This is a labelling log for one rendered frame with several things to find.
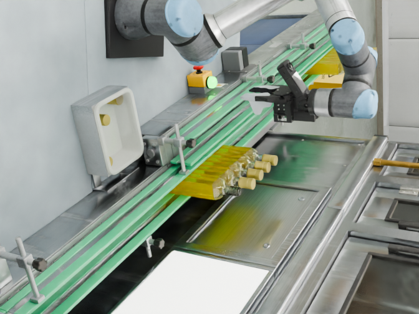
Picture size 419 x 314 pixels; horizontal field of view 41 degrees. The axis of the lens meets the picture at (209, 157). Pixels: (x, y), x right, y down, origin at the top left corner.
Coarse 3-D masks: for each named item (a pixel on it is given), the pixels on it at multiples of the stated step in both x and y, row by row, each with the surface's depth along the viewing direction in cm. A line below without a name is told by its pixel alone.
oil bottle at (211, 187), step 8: (192, 176) 177; (200, 176) 176; (208, 176) 176; (184, 184) 176; (192, 184) 174; (200, 184) 173; (208, 184) 171; (216, 184) 171; (224, 184) 172; (176, 192) 179; (184, 192) 177; (192, 192) 176; (200, 192) 174; (208, 192) 172; (216, 192) 171
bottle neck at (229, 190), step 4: (224, 188) 171; (228, 188) 170; (232, 188) 170; (236, 188) 169; (240, 188) 170; (224, 192) 171; (228, 192) 170; (232, 192) 170; (236, 192) 169; (240, 192) 171
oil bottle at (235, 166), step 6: (204, 162) 186; (210, 162) 185; (216, 162) 184; (222, 162) 184; (228, 162) 183; (234, 162) 182; (222, 168) 181; (228, 168) 180; (234, 168) 179; (240, 168) 180; (234, 174) 180
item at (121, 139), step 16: (112, 96) 162; (128, 96) 169; (96, 112) 156; (112, 112) 173; (128, 112) 172; (112, 128) 174; (128, 128) 175; (112, 144) 175; (128, 144) 178; (128, 160) 172
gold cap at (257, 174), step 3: (249, 168) 179; (249, 171) 178; (252, 171) 178; (255, 171) 177; (258, 171) 177; (261, 171) 178; (246, 174) 178; (249, 174) 178; (252, 174) 178; (255, 174) 177; (258, 174) 176; (261, 174) 178; (249, 177) 178; (252, 177) 178; (255, 177) 177; (258, 177) 177; (261, 177) 178
